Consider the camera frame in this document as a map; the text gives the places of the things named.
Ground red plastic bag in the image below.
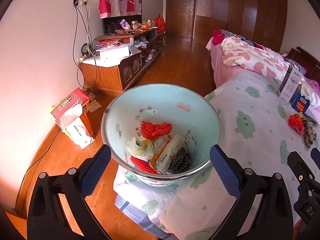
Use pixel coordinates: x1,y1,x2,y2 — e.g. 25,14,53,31
288,114,305,135

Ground black foam net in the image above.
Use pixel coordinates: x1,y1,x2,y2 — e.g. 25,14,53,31
169,147,193,174

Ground yellow white tissue pack wrapper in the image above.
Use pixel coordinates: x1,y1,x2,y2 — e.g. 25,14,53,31
126,135,171,162

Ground yellow plastic bag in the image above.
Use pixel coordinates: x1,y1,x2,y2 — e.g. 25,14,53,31
140,121,172,140

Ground red foam net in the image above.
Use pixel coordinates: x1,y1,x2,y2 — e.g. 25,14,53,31
130,156,159,175

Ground mint green trash bin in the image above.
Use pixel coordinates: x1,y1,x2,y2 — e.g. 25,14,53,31
101,84,222,187

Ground dark foil sachet strip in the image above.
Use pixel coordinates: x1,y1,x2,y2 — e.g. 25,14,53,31
304,114,318,127

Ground blue Look drink carton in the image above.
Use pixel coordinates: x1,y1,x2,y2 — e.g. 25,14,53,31
290,83,312,113

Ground white milk carton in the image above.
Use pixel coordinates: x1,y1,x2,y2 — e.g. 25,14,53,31
277,65,303,103

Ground red tissue box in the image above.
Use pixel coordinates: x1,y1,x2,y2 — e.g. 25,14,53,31
50,88,95,149

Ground brown wooden wardrobe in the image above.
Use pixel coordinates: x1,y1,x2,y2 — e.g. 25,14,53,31
193,0,287,51

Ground wooden TV cabinet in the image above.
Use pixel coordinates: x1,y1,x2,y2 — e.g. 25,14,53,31
79,29,164,96

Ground white box on cabinet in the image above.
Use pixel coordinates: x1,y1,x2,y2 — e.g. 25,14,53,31
97,44,130,61

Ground red bag on cabinet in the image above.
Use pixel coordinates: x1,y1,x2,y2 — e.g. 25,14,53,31
154,14,166,34

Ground wooden door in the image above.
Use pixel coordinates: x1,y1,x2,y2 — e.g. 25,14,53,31
165,0,195,39

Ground red pink patchwork cloth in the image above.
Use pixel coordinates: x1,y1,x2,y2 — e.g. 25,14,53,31
98,0,142,19

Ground wooden bed frame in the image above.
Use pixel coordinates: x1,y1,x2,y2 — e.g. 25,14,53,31
287,47,320,82

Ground hanging cables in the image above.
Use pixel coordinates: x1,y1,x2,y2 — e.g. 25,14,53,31
71,3,99,91

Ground wall power outlet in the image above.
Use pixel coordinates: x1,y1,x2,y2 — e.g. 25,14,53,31
73,0,88,7

